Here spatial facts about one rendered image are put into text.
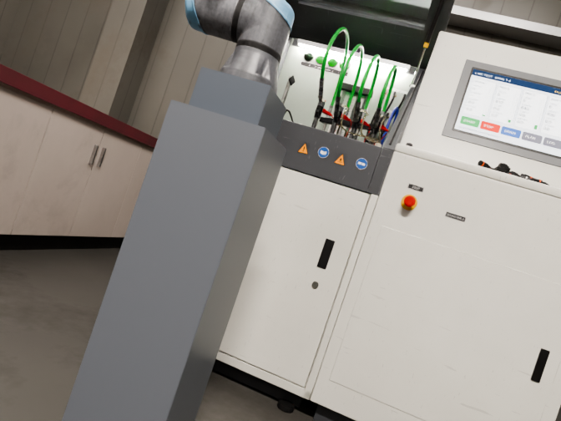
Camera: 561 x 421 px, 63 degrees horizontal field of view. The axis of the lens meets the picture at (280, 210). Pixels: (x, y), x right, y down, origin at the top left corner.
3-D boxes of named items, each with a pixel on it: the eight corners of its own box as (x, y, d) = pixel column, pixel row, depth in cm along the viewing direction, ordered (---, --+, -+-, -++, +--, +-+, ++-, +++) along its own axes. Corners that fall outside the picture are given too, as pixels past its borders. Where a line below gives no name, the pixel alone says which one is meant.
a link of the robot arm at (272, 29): (280, 48, 107) (298, -6, 107) (226, 32, 109) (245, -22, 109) (283, 66, 119) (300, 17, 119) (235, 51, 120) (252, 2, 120)
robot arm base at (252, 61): (266, 85, 105) (280, 45, 105) (209, 69, 108) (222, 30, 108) (280, 105, 120) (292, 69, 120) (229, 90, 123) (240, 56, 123)
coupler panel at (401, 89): (361, 142, 205) (384, 77, 205) (362, 144, 208) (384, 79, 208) (390, 149, 202) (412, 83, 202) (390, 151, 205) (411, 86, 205)
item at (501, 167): (477, 169, 151) (482, 153, 151) (471, 174, 161) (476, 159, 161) (549, 190, 145) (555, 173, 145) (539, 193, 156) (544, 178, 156)
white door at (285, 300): (139, 317, 167) (199, 140, 167) (143, 315, 170) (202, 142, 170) (304, 388, 152) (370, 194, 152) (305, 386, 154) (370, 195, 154)
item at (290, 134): (204, 141, 168) (219, 100, 168) (209, 144, 172) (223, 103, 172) (366, 192, 153) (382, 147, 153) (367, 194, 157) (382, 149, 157)
